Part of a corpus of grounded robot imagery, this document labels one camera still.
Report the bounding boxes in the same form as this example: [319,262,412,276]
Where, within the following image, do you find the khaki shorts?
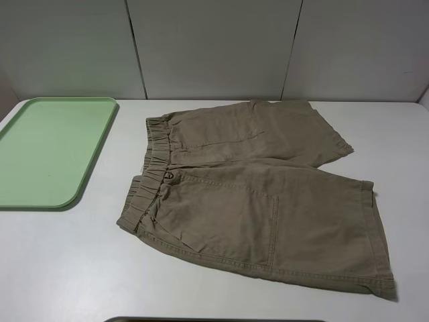
[117,101,397,301]

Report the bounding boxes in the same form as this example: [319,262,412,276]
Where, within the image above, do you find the green plastic tray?
[1,97,117,209]

